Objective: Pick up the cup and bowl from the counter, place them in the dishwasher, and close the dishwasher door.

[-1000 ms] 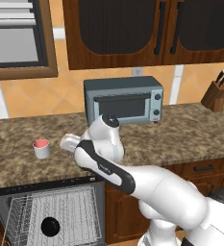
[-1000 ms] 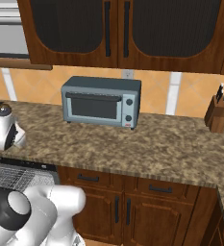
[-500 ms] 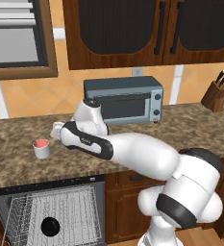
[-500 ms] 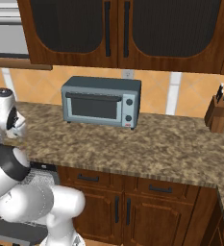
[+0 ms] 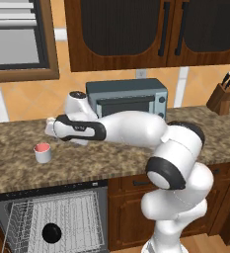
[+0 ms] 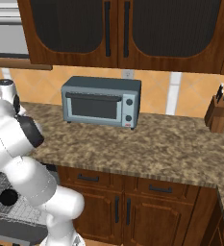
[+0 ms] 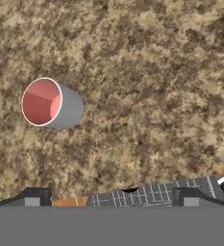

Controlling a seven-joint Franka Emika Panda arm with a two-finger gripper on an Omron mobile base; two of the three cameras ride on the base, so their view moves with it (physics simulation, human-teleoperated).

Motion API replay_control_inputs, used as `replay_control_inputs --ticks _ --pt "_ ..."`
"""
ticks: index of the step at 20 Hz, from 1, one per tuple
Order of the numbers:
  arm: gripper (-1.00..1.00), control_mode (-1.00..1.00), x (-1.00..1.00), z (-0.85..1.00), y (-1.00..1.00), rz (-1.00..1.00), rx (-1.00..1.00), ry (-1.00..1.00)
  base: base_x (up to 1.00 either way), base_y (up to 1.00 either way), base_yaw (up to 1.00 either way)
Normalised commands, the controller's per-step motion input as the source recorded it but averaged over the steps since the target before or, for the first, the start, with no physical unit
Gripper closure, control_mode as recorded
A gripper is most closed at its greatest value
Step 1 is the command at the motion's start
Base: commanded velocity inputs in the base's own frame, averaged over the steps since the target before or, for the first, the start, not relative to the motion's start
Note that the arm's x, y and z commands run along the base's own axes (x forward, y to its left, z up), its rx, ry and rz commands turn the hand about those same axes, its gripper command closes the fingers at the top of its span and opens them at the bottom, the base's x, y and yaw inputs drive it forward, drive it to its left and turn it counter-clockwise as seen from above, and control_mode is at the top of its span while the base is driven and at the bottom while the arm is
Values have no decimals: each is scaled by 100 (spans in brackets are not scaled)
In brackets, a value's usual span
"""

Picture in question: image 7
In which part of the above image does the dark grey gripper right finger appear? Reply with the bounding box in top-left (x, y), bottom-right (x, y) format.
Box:
top-left (172, 186), bottom-right (224, 208)

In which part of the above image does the grey cup with pink inside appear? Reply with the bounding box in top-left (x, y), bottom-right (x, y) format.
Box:
top-left (21, 77), bottom-right (85, 130)

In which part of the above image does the orange wooden cupboard front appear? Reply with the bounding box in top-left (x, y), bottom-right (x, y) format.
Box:
top-left (50, 195), bottom-right (89, 208)

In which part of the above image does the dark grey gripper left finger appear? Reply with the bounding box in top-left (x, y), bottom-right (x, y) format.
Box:
top-left (0, 186), bottom-right (53, 208)

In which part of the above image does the dark grey dishwasher with rack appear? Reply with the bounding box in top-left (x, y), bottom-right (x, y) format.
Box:
top-left (86, 174), bottom-right (224, 208)

